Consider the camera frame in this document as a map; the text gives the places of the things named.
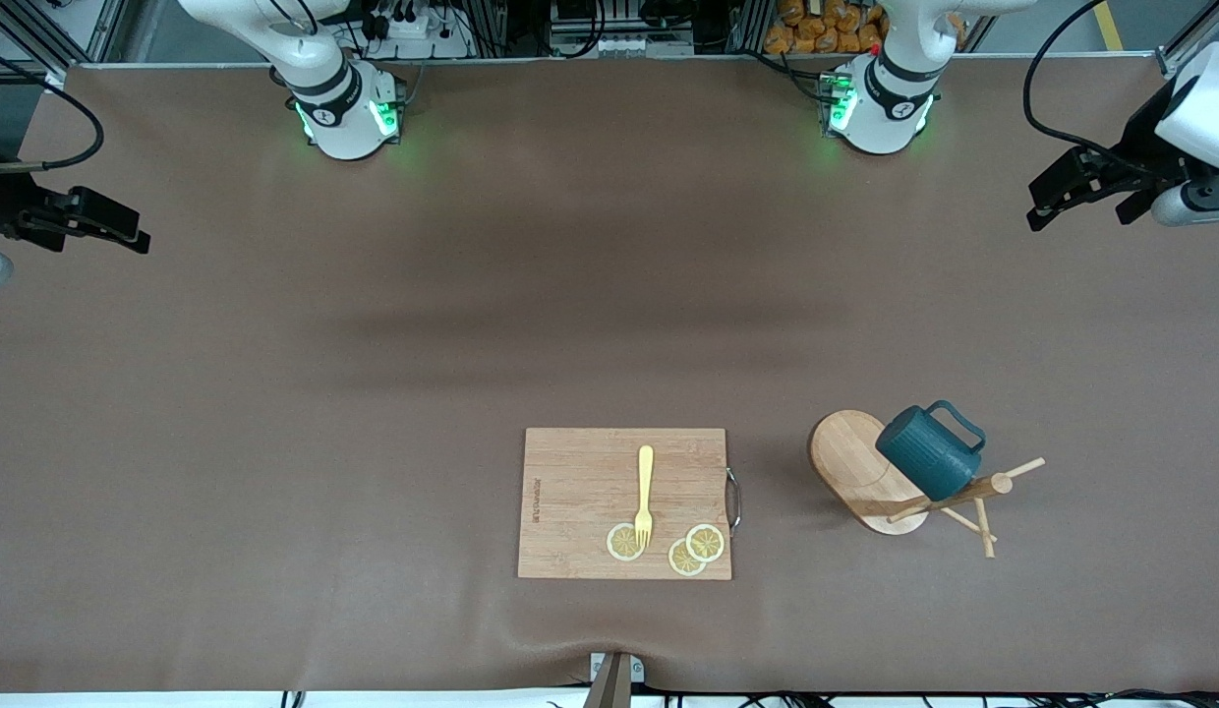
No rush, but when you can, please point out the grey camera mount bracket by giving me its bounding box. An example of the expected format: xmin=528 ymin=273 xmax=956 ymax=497
xmin=582 ymin=651 xmax=647 ymax=708

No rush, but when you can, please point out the orange snack pile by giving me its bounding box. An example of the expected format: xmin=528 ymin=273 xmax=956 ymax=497
xmin=764 ymin=0 xmax=891 ymax=56

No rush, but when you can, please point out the aluminium frame post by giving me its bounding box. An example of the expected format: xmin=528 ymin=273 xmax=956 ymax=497
xmin=44 ymin=0 xmax=139 ymax=70
xmin=1155 ymin=0 xmax=1219 ymax=80

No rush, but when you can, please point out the teal mug with yellow interior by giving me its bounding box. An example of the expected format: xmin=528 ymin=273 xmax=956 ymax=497
xmin=875 ymin=399 xmax=987 ymax=501

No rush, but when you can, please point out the yellow plastic fork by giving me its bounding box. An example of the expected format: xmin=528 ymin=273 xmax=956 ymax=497
xmin=634 ymin=444 xmax=657 ymax=550

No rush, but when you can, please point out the wooden mug rack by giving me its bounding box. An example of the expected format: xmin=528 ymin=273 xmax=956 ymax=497
xmin=808 ymin=409 xmax=1046 ymax=560

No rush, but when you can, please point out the white power strip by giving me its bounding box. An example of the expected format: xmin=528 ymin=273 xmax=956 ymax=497
xmin=369 ymin=10 xmax=473 ymax=58

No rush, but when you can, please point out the wooden cutting board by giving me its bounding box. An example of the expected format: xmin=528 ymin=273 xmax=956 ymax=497
xmin=517 ymin=427 xmax=743 ymax=581

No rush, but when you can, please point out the grey socket strip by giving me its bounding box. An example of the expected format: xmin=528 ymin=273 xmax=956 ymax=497
xmin=549 ymin=34 xmax=696 ymax=58

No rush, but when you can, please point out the table cover mat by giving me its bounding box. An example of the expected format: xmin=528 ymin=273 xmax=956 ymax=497
xmin=0 ymin=54 xmax=1219 ymax=694

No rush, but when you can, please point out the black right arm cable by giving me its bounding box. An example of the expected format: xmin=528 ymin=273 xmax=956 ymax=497
xmin=0 ymin=47 xmax=107 ymax=176

